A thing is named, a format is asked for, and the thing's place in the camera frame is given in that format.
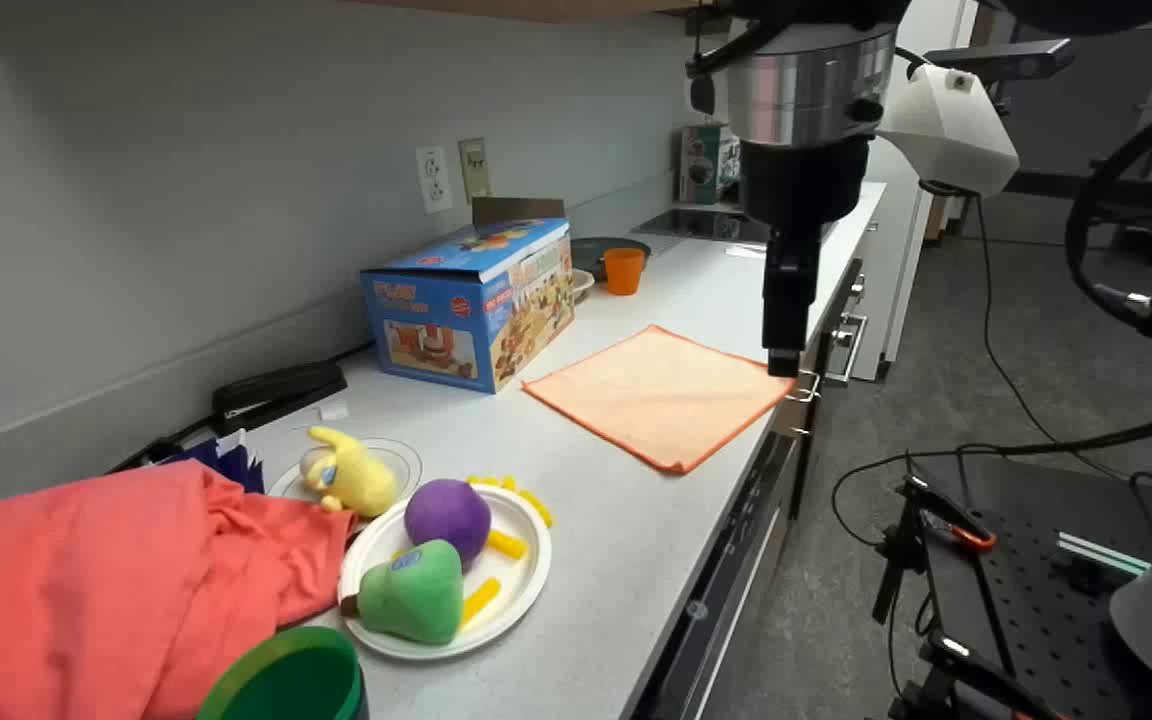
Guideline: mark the purple plush ball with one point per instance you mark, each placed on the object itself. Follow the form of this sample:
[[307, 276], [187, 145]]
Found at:
[[446, 519]]

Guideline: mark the black stereo camera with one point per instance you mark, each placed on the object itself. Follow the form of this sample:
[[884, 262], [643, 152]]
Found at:
[[1001, 56]]

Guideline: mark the green plush pear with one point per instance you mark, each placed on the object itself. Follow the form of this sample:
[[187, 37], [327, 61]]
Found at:
[[414, 596]]

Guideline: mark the black optical breadboard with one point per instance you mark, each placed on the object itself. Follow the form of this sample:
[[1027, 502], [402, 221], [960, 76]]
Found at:
[[1029, 615]]

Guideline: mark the dark blue pleated item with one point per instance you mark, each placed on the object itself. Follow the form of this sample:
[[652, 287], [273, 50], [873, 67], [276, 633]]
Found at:
[[236, 464]]

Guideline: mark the yellow toy fry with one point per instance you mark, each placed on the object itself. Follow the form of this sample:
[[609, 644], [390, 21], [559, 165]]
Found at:
[[483, 603], [505, 545]]

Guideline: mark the small printed box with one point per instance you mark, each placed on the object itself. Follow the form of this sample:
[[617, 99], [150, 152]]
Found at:
[[704, 163]]

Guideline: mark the orange plastic cup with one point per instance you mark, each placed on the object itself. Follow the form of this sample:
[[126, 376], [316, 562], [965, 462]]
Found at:
[[627, 269]]

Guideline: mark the yellow plush toy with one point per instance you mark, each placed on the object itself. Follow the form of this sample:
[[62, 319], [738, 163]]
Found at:
[[358, 479]]

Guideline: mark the clear plastic plate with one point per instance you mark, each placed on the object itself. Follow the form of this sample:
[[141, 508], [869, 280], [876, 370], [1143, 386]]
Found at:
[[404, 462]]

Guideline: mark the white black Franka robot arm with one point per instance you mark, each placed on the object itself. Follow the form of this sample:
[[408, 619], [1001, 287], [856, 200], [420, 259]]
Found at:
[[803, 81]]

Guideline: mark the white wall outlet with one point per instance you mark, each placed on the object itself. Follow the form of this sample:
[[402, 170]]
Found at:
[[433, 183]]

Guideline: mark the brown cardboard box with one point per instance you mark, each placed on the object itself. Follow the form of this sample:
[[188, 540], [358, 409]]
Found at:
[[516, 208]]

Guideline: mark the black tripod with orange clamp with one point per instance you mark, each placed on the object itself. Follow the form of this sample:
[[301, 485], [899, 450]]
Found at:
[[928, 515]]

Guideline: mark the beige wall outlet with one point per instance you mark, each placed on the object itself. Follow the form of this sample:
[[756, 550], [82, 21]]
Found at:
[[473, 165]]

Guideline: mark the black horizontal stand pole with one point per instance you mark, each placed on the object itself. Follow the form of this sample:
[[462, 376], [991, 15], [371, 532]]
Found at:
[[1109, 189]]

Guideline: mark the black stapler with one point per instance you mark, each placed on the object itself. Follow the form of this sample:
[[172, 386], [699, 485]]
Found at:
[[276, 389]]

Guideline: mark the white base cabinet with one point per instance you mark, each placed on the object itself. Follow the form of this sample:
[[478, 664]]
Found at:
[[899, 295]]

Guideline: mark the green plastic bowl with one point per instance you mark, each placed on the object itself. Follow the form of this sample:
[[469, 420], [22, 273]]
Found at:
[[291, 683]]

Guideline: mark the white round plate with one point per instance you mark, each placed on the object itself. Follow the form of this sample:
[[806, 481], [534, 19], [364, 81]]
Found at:
[[528, 579]]

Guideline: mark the teal white stick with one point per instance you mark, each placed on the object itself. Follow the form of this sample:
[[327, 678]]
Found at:
[[1101, 550]]

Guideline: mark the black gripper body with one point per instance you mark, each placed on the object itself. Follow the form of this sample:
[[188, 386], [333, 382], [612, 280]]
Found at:
[[803, 183]]

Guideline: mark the blue toy food set box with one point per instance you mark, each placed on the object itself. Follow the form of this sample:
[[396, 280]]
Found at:
[[469, 314]]

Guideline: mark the black low stand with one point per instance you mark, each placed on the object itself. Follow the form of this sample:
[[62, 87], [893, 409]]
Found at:
[[951, 663]]

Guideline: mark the large red cloth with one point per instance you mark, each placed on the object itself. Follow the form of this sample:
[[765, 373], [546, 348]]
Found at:
[[108, 584]]

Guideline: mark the black glass cooktop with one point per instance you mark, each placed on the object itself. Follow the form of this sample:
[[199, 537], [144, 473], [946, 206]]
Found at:
[[700, 226]]

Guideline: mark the orange microfibre cloth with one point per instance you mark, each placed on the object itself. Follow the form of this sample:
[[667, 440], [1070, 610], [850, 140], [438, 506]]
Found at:
[[661, 392]]

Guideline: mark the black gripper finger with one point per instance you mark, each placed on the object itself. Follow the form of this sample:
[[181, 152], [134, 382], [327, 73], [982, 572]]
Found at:
[[777, 304], [806, 287]]

